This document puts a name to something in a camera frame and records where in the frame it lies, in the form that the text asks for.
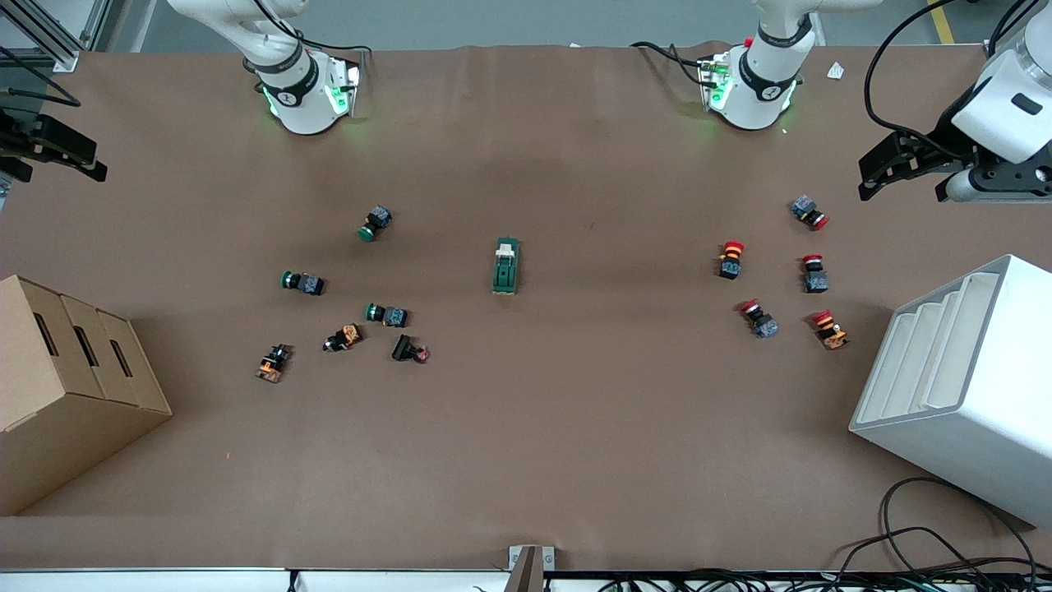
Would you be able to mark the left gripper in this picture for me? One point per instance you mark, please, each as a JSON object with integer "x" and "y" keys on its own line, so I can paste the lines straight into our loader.
{"x": 934, "y": 150}

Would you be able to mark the black switch with red tip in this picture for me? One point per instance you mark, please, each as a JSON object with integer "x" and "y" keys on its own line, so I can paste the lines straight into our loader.
{"x": 407, "y": 349}

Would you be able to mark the black orange selector switch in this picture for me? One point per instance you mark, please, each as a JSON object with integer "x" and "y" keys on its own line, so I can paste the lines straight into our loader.
{"x": 343, "y": 337}
{"x": 274, "y": 363}

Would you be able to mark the brown paper table mat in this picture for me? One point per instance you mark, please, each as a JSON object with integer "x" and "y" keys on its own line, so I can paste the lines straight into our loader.
{"x": 575, "y": 427}

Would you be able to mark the brown cardboard box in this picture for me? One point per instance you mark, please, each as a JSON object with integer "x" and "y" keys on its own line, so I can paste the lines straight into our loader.
{"x": 49, "y": 427}

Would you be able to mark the grey metal bracket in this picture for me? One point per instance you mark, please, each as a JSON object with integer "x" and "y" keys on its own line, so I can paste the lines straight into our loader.
{"x": 530, "y": 567}

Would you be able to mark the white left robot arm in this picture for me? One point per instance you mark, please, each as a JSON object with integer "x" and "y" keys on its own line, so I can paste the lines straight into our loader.
{"x": 756, "y": 90}

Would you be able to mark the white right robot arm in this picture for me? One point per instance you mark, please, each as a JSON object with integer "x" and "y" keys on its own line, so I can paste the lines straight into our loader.
{"x": 300, "y": 99}

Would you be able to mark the white stepped plastic bin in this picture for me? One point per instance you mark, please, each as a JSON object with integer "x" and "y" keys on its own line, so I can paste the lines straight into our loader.
{"x": 978, "y": 427}

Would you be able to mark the aluminium frame profile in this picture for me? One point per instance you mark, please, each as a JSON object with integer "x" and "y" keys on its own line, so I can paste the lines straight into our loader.
{"x": 51, "y": 48}

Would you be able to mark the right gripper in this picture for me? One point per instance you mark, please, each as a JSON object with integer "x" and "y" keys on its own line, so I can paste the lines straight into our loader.
{"x": 18, "y": 134}

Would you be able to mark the small white paper scrap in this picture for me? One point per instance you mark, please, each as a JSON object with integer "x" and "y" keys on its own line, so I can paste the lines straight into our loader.
{"x": 836, "y": 71}

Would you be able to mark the red emergency stop button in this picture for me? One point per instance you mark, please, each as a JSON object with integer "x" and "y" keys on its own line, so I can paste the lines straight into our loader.
{"x": 815, "y": 275}
{"x": 759, "y": 319}
{"x": 809, "y": 211}

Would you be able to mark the green load switch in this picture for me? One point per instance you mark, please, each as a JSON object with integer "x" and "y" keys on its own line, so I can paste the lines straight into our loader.
{"x": 505, "y": 275}

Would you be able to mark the green push button switch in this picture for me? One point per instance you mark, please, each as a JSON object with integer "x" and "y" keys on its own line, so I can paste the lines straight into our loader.
{"x": 388, "y": 315}
{"x": 376, "y": 222}
{"x": 304, "y": 283}

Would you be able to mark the red button with orange block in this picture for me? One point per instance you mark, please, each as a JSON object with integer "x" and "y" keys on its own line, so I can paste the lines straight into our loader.
{"x": 830, "y": 330}
{"x": 731, "y": 261}

